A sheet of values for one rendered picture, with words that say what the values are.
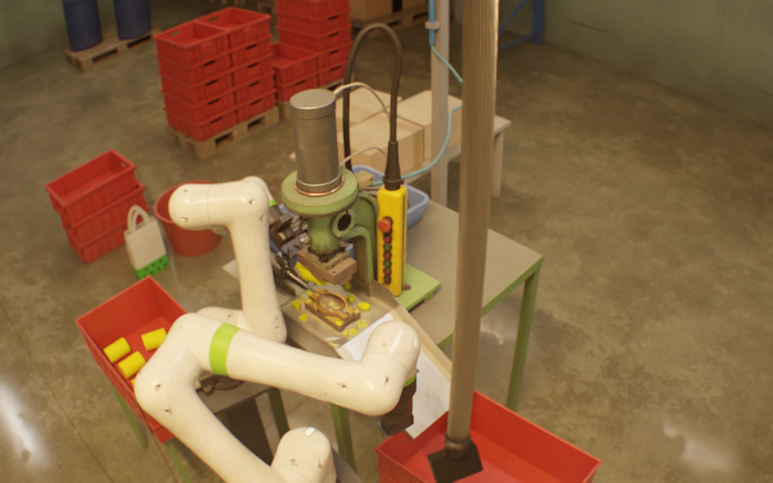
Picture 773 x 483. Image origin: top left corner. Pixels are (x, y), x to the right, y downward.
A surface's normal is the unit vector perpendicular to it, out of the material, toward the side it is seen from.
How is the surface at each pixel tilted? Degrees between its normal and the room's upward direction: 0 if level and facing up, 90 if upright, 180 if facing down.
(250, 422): 90
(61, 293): 0
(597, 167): 0
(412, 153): 90
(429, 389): 30
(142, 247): 85
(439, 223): 0
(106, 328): 90
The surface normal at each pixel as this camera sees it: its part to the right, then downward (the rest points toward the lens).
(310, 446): 0.16, -0.76
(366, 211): 0.74, 0.39
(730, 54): -0.68, 0.44
